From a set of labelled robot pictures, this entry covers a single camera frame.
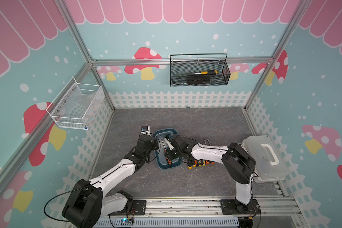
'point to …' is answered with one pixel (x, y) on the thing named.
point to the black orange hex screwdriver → (208, 163)
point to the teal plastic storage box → (161, 160)
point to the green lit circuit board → (125, 222)
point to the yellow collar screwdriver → (199, 163)
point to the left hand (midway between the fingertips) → (155, 139)
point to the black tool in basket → (197, 79)
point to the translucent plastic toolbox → (270, 166)
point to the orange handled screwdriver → (167, 158)
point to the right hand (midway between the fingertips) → (166, 154)
